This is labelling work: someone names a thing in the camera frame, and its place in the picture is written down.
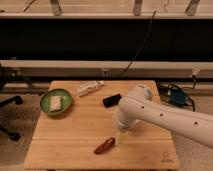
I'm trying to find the black rectangular box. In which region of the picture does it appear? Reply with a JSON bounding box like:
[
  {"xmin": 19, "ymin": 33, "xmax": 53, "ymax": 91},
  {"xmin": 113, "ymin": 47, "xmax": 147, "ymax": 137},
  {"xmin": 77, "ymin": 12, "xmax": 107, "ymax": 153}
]
[{"xmin": 103, "ymin": 94, "xmax": 121, "ymax": 108}]

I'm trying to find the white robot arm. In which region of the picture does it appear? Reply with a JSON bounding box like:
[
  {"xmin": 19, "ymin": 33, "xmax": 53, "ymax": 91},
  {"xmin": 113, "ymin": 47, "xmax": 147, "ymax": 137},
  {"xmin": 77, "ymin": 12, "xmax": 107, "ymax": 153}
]
[{"xmin": 113, "ymin": 84, "xmax": 213, "ymax": 148}]

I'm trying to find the white sponge block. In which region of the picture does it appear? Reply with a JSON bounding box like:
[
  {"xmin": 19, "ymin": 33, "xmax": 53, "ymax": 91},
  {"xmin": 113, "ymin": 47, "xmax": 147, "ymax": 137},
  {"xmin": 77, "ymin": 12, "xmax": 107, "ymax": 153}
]
[{"xmin": 50, "ymin": 96, "xmax": 62, "ymax": 112}]

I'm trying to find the blue power adapter box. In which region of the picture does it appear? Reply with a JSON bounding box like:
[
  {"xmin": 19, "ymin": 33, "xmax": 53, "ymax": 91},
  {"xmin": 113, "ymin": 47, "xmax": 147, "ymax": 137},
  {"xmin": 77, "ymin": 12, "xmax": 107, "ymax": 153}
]
[{"xmin": 170, "ymin": 90, "xmax": 186, "ymax": 106}]

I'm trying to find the black hanging cable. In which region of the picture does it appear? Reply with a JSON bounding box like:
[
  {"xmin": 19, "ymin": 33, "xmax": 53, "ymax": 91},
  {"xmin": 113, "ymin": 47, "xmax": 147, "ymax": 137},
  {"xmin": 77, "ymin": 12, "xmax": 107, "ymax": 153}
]
[{"xmin": 119, "ymin": 9, "xmax": 157, "ymax": 77}]

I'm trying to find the red chili pepper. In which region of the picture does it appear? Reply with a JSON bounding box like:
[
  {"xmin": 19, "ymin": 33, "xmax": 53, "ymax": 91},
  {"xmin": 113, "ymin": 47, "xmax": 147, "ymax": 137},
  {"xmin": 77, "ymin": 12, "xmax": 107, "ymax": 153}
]
[{"xmin": 94, "ymin": 137, "xmax": 115, "ymax": 154}]

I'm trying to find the clear plastic bottle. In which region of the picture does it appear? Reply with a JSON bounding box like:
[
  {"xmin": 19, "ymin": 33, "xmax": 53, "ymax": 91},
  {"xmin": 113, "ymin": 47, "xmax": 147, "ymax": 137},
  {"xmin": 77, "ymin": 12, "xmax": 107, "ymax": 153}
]
[{"xmin": 76, "ymin": 81, "xmax": 104, "ymax": 96}]

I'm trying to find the black office chair base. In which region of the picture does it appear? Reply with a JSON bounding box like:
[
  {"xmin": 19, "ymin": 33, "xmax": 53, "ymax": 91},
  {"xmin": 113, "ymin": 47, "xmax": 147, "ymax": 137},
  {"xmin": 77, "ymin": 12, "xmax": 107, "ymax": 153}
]
[{"xmin": 0, "ymin": 63, "xmax": 34, "ymax": 142}]

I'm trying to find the green round plate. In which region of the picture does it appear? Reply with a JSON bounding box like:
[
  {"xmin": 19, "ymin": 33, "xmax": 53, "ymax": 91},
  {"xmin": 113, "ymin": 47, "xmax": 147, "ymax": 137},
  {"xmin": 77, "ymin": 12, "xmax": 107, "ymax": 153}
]
[{"xmin": 40, "ymin": 88, "xmax": 73, "ymax": 116}]

